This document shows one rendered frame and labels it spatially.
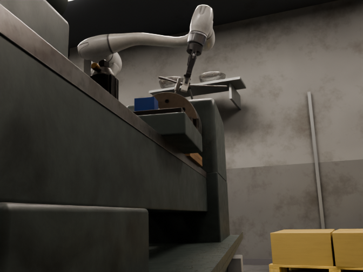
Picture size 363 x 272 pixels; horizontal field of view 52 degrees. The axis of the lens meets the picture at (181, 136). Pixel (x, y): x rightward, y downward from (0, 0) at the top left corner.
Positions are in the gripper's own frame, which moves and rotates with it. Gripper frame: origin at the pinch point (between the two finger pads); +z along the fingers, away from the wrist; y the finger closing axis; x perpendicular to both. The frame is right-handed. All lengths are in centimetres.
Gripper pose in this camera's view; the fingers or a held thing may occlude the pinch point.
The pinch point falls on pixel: (185, 84)
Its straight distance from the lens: 180.1
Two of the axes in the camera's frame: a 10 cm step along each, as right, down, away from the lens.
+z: -2.4, 9.6, -1.5
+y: -1.0, 1.3, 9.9
